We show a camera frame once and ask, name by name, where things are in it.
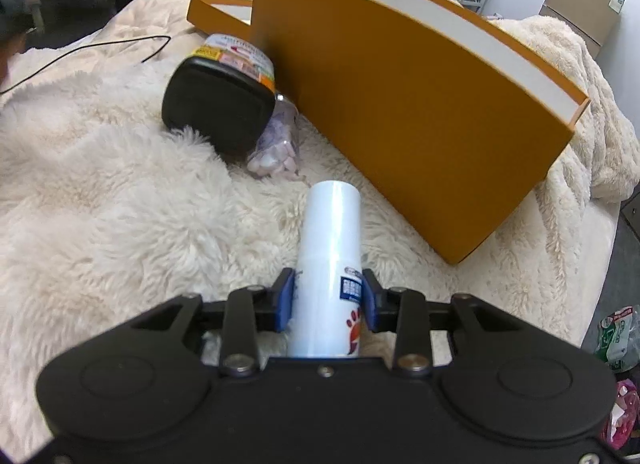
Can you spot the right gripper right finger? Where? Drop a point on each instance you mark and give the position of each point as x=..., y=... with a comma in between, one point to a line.
x=405, y=313

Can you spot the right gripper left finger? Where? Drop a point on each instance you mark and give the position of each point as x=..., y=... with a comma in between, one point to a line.
x=249, y=311

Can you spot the white spray bottle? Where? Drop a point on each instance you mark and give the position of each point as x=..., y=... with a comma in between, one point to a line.
x=326, y=312

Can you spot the small clear pill bottle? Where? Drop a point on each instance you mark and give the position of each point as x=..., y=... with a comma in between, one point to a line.
x=276, y=151

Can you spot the orange box lid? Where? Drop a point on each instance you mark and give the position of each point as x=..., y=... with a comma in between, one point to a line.
x=230, y=17

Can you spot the dark vitamin C bottle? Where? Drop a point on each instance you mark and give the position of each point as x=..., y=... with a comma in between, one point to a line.
x=224, y=91

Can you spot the cream fluffy blanket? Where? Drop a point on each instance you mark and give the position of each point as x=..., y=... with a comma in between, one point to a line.
x=104, y=214

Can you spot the large orange cardboard box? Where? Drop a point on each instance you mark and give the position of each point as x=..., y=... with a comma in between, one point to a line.
x=451, y=119

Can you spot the green white plastic bag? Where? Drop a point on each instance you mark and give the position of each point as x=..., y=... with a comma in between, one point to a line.
x=618, y=339

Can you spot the red bucket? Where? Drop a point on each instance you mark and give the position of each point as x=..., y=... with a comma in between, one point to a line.
x=624, y=415

